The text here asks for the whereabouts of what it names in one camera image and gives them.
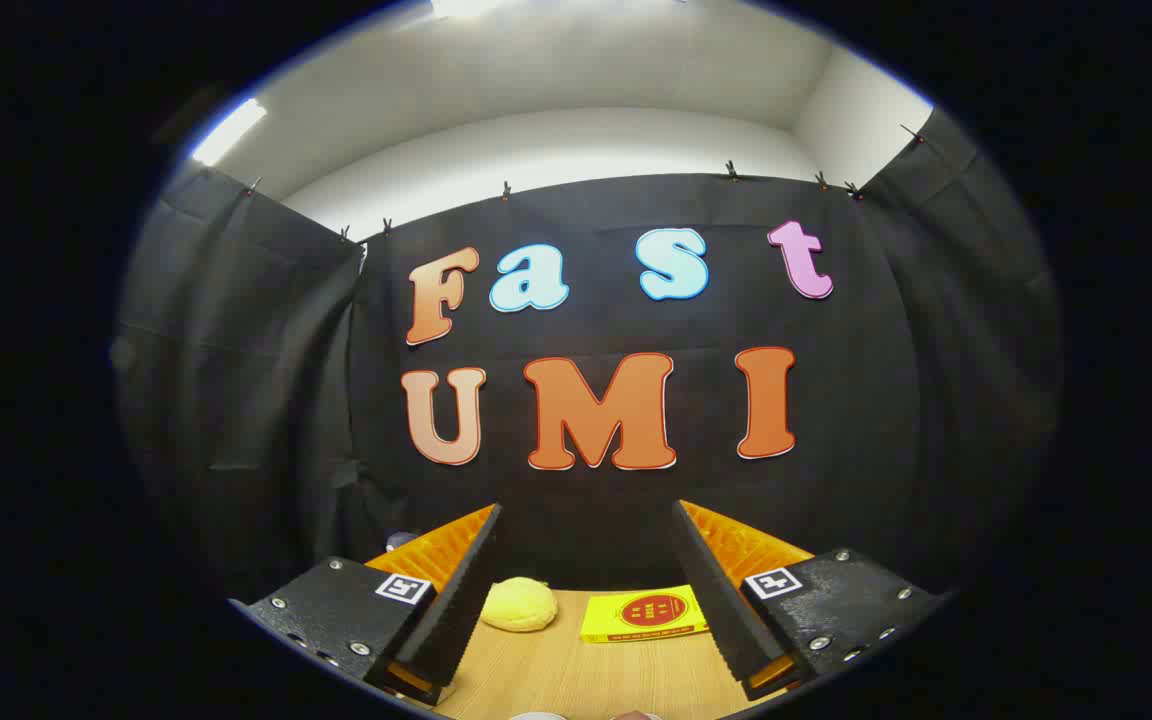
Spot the yellow book with red label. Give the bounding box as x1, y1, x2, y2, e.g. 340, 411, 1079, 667
579, 585, 710, 644

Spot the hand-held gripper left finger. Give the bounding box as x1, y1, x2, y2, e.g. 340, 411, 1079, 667
229, 503, 505, 707

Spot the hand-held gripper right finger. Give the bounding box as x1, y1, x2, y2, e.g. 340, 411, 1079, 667
672, 498, 949, 701

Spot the black backdrop cloth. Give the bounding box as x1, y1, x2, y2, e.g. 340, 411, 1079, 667
114, 105, 1065, 601

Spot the row of black cloth clips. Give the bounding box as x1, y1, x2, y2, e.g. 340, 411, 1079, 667
244, 122, 927, 243

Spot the yellow round plush bun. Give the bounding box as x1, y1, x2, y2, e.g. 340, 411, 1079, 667
479, 577, 559, 634

